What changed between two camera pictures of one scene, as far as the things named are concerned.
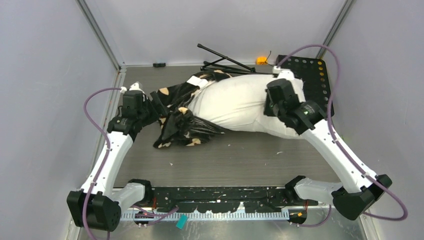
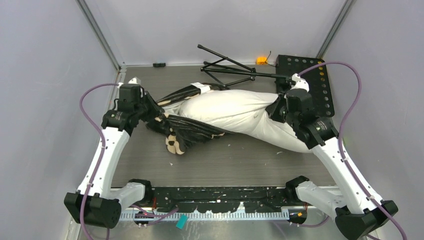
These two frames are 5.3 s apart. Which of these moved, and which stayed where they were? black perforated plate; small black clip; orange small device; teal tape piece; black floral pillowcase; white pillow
Moved: white pillow; black floral pillowcase
Stayed: teal tape piece; orange small device; black perforated plate; small black clip
